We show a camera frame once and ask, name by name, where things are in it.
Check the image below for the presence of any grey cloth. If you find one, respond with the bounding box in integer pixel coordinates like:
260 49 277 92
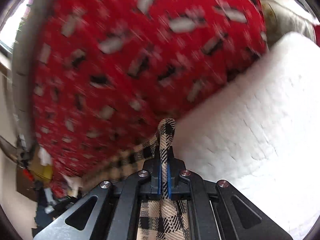
260 0 316 49

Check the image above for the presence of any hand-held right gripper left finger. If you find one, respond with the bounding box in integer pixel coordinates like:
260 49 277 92
32 161 162 240

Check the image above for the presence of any red blanket with white print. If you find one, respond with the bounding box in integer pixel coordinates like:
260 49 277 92
32 0 268 198

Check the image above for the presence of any beige black checked coat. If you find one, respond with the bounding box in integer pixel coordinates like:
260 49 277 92
81 117 191 240

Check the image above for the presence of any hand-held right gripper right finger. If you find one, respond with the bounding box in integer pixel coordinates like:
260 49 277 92
168 152 293 240

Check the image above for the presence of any yellow cardboard box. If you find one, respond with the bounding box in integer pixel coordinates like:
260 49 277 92
30 152 53 182

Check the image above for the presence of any white quilted bed cover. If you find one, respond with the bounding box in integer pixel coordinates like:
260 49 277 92
172 31 318 238

